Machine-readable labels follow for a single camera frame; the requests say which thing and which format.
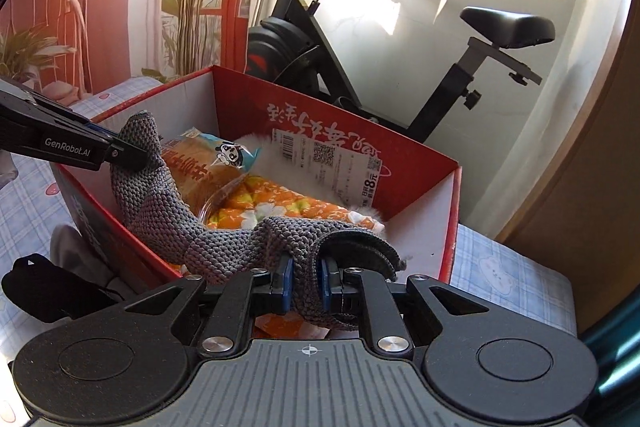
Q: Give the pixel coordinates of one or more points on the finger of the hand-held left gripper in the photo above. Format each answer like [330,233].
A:
[55,109]
[132,154]

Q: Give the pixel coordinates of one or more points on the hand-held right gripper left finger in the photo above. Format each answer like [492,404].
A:
[285,282]

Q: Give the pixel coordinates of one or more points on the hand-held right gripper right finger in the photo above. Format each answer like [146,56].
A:
[322,282]

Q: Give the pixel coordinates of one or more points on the grey knitted sock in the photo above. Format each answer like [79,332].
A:
[220,242]

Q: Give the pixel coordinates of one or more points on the red cardboard box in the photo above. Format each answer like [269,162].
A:
[350,127]

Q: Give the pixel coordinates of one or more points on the orange floral cloth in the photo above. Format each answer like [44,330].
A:
[280,207]

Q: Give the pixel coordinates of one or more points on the packaged bread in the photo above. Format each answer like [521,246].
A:
[210,177]

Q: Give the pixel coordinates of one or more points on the light grey cloth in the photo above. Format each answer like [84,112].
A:
[85,252]

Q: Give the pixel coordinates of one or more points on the printed backdrop cloth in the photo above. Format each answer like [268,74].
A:
[110,7]

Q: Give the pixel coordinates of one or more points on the white fluffy plush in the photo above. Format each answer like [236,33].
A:
[259,157]

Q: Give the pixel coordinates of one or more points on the black cloth item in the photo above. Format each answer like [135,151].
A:
[55,287]

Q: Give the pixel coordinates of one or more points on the blue plaid bed sheet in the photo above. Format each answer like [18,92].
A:
[500,277]

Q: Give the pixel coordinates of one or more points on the black exercise bike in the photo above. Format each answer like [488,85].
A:
[295,42]

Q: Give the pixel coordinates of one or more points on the wooden board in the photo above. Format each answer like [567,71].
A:
[590,157]

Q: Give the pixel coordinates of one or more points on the teal pole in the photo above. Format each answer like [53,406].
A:
[620,332]

